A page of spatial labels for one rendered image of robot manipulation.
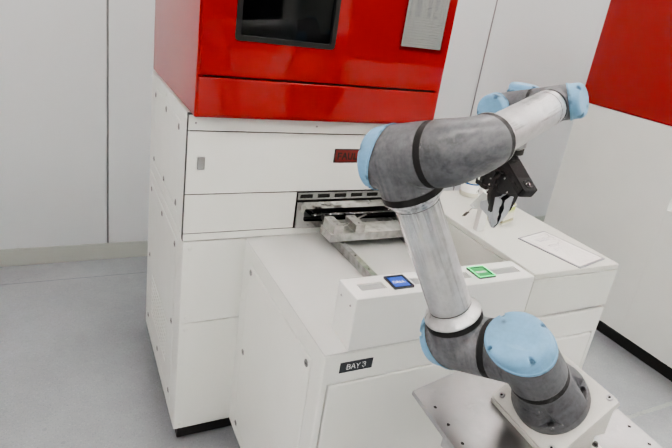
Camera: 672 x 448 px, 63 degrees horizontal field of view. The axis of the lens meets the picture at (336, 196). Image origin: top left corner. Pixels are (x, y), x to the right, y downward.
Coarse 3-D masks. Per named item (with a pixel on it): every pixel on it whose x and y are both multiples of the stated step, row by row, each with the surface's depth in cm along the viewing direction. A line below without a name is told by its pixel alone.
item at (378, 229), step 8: (368, 224) 186; (376, 224) 187; (384, 224) 188; (392, 224) 189; (320, 232) 181; (328, 232) 175; (344, 232) 177; (352, 232) 178; (368, 232) 180; (376, 232) 182; (384, 232) 183; (392, 232) 185; (400, 232) 186; (328, 240) 176; (336, 240) 176; (344, 240) 177; (352, 240) 178
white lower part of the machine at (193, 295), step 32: (160, 192) 203; (160, 224) 204; (160, 256) 206; (192, 256) 171; (224, 256) 176; (160, 288) 208; (192, 288) 175; (224, 288) 180; (160, 320) 211; (192, 320) 180; (224, 320) 185; (160, 352) 213; (192, 352) 184; (224, 352) 190; (192, 384) 189; (224, 384) 195; (192, 416) 194; (224, 416) 201
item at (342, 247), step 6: (336, 246) 178; (342, 246) 175; (348, 246) 174; (342, 252) 175; (348, 252) 171; (354, 252) 171; (348, 258) 171; (354, 258) 168; (360, 258) 168; (354, 264) 168; (360, 264) 164; (366, 264) 164; (360, 270) 164; (366, 270) 161; (372, 270) 161
